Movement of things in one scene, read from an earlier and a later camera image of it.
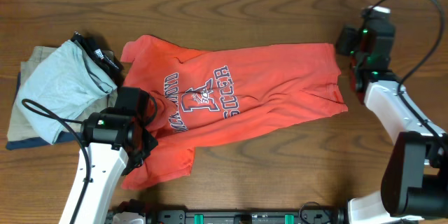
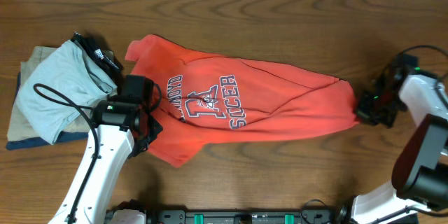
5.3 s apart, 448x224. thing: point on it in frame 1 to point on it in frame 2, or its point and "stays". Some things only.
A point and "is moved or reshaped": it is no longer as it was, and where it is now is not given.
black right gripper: x=348 y=36 to x=363 y=115
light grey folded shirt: x=62 y=85 stays
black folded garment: x=106 y=58 stays
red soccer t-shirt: x=200 y=93 is moved or reshaped
